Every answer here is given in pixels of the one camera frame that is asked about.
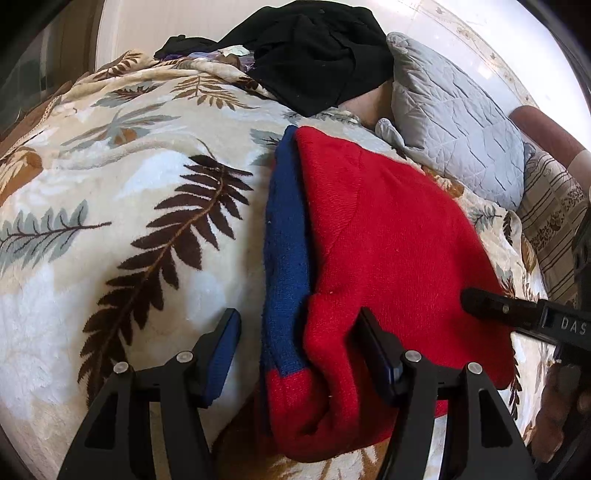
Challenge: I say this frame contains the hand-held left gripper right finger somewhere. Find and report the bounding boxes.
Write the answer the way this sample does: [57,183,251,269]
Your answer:
[358,307,539,480]

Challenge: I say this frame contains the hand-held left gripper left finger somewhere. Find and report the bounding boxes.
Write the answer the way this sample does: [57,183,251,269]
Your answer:
[56,308,242,480]

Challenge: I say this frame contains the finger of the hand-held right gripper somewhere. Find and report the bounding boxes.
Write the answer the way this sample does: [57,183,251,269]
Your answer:
[461,288,544,332]

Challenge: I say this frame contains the red and blue knit sweater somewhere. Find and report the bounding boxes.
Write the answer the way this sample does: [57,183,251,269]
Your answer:
[259,124,516,462]

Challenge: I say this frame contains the black clothes pile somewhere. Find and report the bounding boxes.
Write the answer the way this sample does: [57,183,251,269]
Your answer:
[154,0,394,117]

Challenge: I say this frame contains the person's right hand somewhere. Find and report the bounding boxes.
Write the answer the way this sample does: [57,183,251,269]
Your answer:
[530,359,583,464]

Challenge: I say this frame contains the striped floral sofa cushion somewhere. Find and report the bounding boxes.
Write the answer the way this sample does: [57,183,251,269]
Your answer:
[518,148,591,309]

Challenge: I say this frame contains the leaf print fleece blanket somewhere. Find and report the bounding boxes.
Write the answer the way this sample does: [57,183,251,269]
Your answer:
[0,50,557,480]

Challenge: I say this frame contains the reddish brown bolster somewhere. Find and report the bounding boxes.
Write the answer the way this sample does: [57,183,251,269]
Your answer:
[509,104,591,163]

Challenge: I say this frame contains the grey quilted pillow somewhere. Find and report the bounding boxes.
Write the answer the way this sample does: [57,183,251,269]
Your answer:
[375,31,528,212]

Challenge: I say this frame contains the pink cushion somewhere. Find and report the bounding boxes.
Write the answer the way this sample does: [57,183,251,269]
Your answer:
[344,82,394,129]

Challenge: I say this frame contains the purple plastic bag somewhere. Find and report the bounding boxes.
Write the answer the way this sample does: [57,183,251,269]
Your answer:
[154,46,259,75]

